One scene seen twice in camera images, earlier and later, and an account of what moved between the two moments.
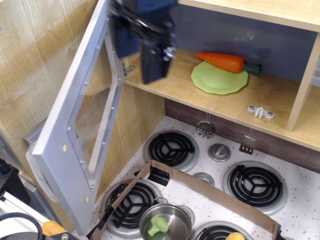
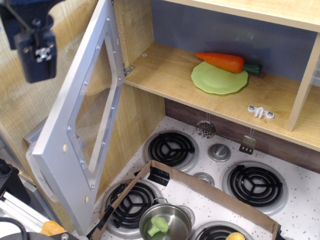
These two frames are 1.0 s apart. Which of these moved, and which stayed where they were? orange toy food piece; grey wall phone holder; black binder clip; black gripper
Moved: black gripper
Stayed: grey wall phone holder; black binder clip; orange toy food piece
